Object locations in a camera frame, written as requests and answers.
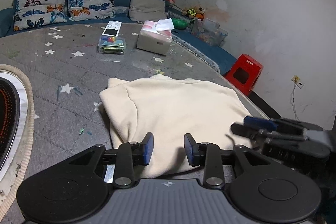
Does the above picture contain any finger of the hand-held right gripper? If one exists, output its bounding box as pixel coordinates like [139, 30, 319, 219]
[230, 123, 300, 147]
[243, 115, 306, 136]

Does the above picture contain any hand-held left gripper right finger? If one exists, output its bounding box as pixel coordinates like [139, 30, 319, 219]
[184, 133, 273, 189]

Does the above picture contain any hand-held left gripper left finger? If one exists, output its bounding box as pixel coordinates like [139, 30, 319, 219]
[65, 132, 154, 189]

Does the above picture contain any cream long-sleeve garment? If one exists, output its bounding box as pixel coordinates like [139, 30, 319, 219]
[99, 74, 263, 179]

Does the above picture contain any red plastic stool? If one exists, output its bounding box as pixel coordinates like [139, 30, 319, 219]
[224, 54, 264, 97]

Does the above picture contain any blue sofa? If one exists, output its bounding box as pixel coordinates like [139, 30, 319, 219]
[0, 0, 238, 76]

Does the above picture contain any clear storage bin with toys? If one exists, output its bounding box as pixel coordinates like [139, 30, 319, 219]
[190, 18, 228, 47]

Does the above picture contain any white tissue box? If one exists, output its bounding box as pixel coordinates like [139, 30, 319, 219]
[136, 18, 175, 56]

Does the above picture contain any clear plastic box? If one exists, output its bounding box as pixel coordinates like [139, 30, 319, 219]
[98, 35, 127, 55]

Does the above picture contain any grey star tablecloth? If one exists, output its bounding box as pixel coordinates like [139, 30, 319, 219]
[0, 22, 280, 224]

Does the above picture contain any green bowl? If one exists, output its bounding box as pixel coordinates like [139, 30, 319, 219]
[172, 18, 189, 30]

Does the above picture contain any white remote control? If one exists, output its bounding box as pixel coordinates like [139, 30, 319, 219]
[101, 21, 123, 37]

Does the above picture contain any orange bear plush toy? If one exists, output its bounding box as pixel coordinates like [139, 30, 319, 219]
[182, 6, 206, 19]

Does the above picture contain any grey pillow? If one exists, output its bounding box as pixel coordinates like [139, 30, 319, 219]
[128, 0, 169, 22]

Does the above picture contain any round built-in induction cooker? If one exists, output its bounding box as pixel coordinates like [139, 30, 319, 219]
[0, 69, 29, 178]

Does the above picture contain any butterfly print pillow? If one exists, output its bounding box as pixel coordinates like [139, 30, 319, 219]
[67, 0, 117, 22]
[13, 0, 68, 32]

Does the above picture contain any thin grey cable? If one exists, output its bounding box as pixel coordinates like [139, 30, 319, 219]
[290, 88, 301, 121]

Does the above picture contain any wall outlet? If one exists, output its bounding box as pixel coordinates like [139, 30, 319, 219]
[291, 75, 305, 89]

